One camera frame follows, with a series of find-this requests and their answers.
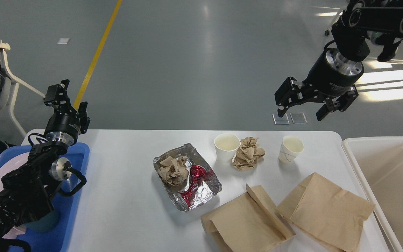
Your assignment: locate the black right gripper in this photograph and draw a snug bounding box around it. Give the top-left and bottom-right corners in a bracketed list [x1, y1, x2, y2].
[274, 48, 364, 121]

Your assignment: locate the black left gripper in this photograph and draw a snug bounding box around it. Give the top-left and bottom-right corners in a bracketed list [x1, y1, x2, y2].
[44, 79, 91, 146]

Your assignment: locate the white paper cup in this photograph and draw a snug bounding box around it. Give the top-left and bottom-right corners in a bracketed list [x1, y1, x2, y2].
[278, 135, 304, 164]
[214, 133, 241, 165]

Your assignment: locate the pink plate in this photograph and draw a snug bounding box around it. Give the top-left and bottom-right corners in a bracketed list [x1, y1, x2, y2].
[0, 153, 29, 192]

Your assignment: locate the dark green mug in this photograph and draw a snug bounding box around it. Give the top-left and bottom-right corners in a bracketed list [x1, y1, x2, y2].
[24, 209, 61, 233]

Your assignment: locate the brown paper bag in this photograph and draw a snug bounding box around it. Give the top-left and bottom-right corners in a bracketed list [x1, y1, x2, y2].
[201, 185, 296, 252]
[277, 173, 375, 252]

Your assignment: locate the brown paper bag front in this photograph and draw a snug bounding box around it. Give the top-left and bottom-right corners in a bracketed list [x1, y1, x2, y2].
[201, 185, 296, 252]

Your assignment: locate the aluminium foil tray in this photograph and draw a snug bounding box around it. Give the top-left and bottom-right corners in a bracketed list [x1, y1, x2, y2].
[153, 143, 222, 212]

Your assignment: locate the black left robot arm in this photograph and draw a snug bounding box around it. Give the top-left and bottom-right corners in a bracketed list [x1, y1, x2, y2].
[0, 79, 91, 252]

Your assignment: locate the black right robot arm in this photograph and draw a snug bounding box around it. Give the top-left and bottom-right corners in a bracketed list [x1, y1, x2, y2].
[274, 0, 403, 121]

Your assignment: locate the clear floor plate right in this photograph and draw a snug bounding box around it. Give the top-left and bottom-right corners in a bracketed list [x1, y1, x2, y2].
[290, 112, 308, 124]

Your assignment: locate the clear floor plate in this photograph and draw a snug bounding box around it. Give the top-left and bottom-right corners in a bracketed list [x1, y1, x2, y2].
[272, 113, 290, 125]
[290, 112, 308, 124]

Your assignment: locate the clear floor plate left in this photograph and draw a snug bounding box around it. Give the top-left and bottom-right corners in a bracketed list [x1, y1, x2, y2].
[272, 113, 290, 125]

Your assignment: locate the blue plastic tray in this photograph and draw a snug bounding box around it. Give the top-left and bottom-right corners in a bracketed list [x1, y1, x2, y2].
[0, 142, 90, 252]

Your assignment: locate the white chair right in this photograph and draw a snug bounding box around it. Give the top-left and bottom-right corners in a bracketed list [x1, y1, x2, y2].
[324, 0, 403, 63]

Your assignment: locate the crumpled brown paper ball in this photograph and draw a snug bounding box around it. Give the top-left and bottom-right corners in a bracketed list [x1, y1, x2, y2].
[232, 136, 266, 171]

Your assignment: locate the white plastic bin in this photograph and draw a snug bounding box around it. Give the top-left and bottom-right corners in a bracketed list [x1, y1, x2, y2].
[342, 136, 403, 252]

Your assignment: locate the crumpled brown paper in tray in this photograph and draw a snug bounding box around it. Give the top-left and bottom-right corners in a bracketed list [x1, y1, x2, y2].
[158, 156, 189, 186]

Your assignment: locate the pink mug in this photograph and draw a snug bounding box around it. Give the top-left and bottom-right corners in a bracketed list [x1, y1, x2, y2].
[2, 225, 27, 239]

